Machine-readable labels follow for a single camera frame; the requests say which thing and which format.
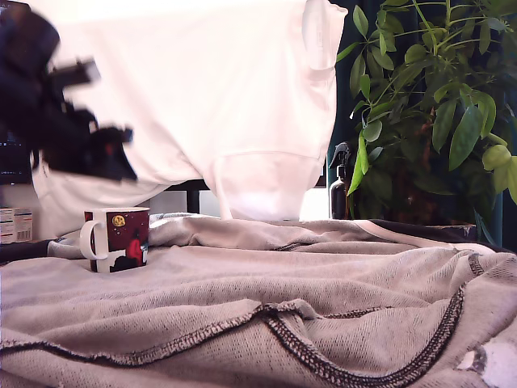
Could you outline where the white barcode carton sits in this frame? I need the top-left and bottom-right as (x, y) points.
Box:
(0, 207), (35, 245)

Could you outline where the green leafy houseplant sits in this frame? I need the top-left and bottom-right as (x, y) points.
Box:
(335, 0), (517, 246)

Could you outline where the black spray bottle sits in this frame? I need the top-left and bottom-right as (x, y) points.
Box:
(328, 141), (357, 221)

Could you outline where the black fabric roll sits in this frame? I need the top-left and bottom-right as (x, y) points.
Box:
(0, 239), (54, 266)

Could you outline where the red picture coffee mug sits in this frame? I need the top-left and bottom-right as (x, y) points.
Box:
(79, 207), (151, 274)

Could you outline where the black furniture frame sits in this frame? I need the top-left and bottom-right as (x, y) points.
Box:
(166, 179), (212, 215)

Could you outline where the grey knit cloth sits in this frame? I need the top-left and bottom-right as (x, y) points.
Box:
(0, 216), (517, 388)

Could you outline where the white t-shirt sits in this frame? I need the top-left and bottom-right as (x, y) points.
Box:
(27, 0), (349, 243)

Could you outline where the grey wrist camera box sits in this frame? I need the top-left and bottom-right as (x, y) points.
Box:
(47, 58), (102, 88)

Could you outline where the black computer monitor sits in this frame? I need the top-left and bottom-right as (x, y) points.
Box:
(0, 128), (33, 186)

